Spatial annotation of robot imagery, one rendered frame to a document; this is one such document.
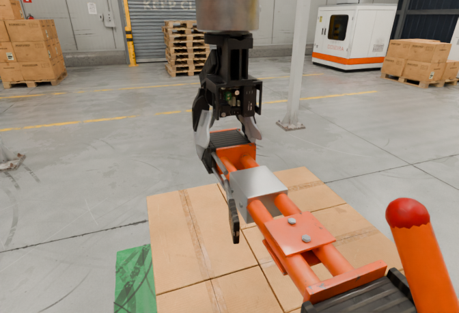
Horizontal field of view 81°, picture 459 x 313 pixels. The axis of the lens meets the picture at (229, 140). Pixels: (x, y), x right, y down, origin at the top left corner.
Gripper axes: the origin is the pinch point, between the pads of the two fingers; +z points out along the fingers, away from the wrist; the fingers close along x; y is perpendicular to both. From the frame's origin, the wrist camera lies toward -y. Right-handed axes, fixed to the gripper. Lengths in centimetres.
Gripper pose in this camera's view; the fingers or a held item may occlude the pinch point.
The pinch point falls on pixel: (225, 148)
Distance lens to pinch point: 49.5
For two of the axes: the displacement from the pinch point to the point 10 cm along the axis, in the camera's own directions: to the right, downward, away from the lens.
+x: 9.5, -1.4, 2.9
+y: 3.3, 4.0, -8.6
